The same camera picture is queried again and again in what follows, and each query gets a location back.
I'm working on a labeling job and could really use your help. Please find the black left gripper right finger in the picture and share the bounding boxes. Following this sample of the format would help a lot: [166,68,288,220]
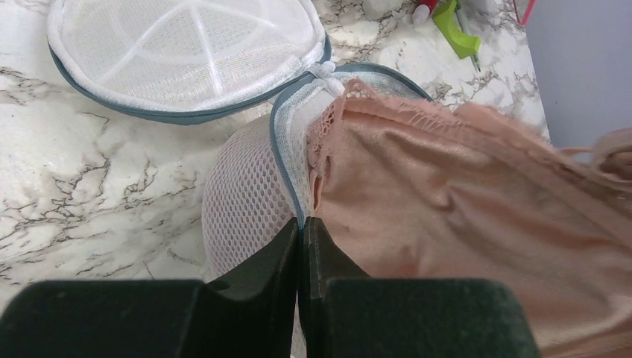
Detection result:
[298,217,540,357]

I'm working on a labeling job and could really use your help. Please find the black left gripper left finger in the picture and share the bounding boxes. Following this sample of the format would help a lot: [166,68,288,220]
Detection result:
[1,219,299,357]

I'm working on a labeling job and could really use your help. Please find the peach lace bra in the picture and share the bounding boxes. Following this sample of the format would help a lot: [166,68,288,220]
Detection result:
[306,80,631,357]

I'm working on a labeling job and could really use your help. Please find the white mesh laundry bag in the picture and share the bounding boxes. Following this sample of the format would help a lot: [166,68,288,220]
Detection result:
[47,1,426,275]

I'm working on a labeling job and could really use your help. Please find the pink-framed whiteboard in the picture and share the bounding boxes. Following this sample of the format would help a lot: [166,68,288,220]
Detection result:
[512,0,537,26]

